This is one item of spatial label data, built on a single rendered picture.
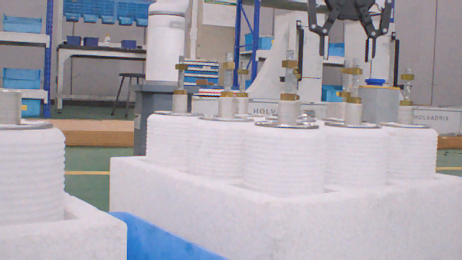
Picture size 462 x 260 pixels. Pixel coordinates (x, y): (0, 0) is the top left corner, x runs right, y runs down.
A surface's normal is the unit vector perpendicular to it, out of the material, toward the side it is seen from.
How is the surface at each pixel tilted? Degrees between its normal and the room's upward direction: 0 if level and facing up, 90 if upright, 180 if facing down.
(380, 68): 90
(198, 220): 90
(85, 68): 90
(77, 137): 90
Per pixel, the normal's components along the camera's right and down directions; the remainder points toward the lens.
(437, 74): -0.93, -0.02
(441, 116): 0.36, 0.07
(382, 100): 0.61, 0.07
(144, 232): -0.80, -0.04
